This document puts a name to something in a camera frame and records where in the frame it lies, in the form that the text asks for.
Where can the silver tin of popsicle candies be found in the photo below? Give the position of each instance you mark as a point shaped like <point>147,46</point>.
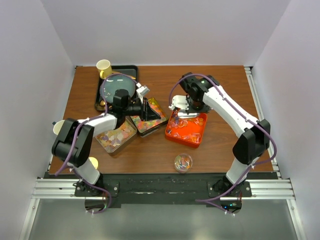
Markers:
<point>114,141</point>

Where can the blue-grey plate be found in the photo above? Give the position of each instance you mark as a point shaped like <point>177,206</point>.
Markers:
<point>108,88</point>

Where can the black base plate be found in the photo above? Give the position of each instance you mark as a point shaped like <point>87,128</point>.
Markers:
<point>163,189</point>

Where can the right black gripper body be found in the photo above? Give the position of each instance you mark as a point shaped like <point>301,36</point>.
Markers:
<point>196,106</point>

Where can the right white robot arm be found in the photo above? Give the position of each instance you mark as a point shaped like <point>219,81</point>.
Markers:
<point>203,94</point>

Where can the yellow mug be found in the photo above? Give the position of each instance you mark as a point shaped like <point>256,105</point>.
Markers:
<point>104,68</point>

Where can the metal candy scoop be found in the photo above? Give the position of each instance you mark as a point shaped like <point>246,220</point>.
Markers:
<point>185,115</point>

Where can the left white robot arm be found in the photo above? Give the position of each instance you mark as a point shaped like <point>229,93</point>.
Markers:
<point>74,140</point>

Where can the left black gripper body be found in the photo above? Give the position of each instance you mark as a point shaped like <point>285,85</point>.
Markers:
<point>135,109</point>

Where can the dark green paper cup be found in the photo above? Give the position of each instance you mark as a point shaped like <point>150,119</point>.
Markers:
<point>57,126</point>

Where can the gold tin of gummy candies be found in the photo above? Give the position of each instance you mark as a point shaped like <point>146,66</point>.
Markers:
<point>145,128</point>

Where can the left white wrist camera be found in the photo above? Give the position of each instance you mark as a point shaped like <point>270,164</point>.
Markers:
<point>141,91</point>

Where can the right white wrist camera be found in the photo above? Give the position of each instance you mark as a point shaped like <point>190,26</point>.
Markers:
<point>179,102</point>

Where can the black serving tray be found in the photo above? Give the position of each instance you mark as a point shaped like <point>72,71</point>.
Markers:
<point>130,70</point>

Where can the orange box of lollipops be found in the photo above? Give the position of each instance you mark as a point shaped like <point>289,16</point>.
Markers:
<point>186,131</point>

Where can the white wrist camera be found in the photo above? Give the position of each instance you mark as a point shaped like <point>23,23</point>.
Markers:
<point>141,91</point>
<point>179,102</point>

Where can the clear plastic jar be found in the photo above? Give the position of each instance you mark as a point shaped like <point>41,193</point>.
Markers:
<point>183,163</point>

